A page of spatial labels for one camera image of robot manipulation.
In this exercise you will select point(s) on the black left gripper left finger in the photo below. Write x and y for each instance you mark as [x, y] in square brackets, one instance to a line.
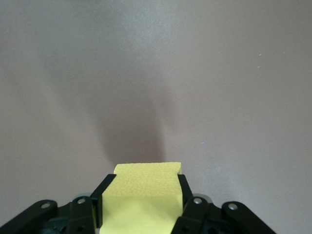
[61, 217]

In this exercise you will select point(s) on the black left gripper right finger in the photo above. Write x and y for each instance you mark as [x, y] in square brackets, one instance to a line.
[219, 219]

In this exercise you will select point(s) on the yellow foam cube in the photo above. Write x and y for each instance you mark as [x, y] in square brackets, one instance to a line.
[141, 195]

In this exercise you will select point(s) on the brown table mat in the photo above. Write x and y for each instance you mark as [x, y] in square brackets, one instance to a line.
[146, 73]

